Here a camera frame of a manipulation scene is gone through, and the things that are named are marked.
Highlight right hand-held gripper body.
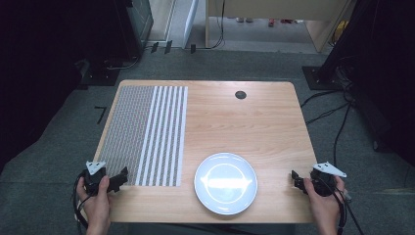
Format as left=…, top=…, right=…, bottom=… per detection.
left=308, top=162, right=347, bottom=198

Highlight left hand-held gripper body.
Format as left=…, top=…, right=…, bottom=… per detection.
left=83, top=160, right=110, bottom=197

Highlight person's right hand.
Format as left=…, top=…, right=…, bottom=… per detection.
left=302, top=175, right=347, bottom=229

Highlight person's left hand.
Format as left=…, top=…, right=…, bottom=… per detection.
left=76, top=175, right=113, bottom=229

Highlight grey white striped placemat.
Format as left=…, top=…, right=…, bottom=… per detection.
left=97, top=84, right=190, bottom=188

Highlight white round plate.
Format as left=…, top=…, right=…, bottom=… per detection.
left=194, top=152, right=258, bottom=216

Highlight black stand base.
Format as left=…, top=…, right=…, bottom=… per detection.
left=77, top=58, right=122, bottom=90
left=301, top=65, right=344, bottom=91

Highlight black curtain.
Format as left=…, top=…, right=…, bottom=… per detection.
left=317, top=0, right=415, bottom=167
left=0, top=0, right=142, bottom=172

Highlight yellow object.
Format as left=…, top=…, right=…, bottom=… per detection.
left=332, top=20, right=349, bottom=46

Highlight white upright panel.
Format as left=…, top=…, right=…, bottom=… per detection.
left=181, top=0, right=200, bottom=50

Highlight light wooden desk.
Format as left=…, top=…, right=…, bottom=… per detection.
left=205, top=0, right=355, bottom=54

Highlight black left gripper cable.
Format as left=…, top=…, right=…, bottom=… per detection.
left=71, top=171, right=90, bottom=230

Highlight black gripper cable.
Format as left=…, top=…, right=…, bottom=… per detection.
left=322, top=177, right=365, bottom=235
left=71, top=171, right=90, bottom=230

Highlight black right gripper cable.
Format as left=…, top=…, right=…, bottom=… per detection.
left=322, top=177, right=365, bottom=235

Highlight black floor cables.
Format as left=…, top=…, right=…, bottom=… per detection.
left=300, top=70, right=356, bottom=167

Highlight black hanging cable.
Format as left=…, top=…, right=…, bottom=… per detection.
left=195, top=0, right=227, bottom=51

